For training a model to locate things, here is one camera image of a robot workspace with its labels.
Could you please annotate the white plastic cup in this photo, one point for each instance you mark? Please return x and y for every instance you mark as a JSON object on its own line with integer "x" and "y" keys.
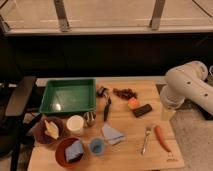
{"x": 75, "y": 124}

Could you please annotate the orange fruit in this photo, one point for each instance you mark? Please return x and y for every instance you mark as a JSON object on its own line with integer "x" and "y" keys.
{"x": 133, "y": 103}

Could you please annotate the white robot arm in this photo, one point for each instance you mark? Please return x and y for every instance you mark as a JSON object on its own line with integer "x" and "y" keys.
{"x": 187, "y": 81}

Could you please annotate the small dark clip object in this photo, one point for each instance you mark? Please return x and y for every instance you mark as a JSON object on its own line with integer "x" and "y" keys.
{"x": 102, "y": 92}

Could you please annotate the black rectangular block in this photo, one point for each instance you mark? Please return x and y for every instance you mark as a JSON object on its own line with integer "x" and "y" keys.
{"x": 142, "y": 110}

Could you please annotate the small metal cup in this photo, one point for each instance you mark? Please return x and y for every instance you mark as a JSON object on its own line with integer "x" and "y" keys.
{"x": 90, "y": 118}

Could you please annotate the orange carrot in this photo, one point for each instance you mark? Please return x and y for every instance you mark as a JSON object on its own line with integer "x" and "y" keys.
{"x": 161, "y": 139}

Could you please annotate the black handled tool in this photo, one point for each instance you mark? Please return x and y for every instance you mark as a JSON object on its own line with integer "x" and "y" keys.
{"x": 106, "y": 109}

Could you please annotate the green plastic tray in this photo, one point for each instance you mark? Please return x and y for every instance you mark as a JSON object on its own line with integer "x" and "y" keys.
{"x": 68, "y": 96}

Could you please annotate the silver fork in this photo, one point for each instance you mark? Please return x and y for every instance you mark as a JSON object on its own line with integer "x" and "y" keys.
{"x": 147, "y": 133}

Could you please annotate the light blue folded cloth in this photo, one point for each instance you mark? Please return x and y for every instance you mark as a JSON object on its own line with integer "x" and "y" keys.
{"x": 112, "y": 135}

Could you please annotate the blue sponge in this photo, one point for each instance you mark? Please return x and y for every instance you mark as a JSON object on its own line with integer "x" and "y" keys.
{"x": 73, "y": 151}

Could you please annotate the dark purple bowl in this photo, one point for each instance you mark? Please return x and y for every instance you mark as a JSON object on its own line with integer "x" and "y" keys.
{"x": 40, "y": 128}

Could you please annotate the yellow banana peel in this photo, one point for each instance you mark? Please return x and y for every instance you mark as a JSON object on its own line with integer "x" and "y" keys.
{"x": 51, "y": 129}

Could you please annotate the dark grape bunch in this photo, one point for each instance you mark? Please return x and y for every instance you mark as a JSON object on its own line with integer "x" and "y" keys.
{"x": 125, "y": 93}

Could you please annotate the small blue plastic cup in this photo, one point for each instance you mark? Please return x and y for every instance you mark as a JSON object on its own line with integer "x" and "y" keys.
{"x": 97, "y": 146}

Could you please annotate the black chair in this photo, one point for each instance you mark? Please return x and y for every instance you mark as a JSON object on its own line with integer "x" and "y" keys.
{"x": 13, "y": 131}

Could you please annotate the red bowl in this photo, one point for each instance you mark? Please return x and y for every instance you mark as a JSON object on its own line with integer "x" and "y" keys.
{"x": 60, "y": 153}

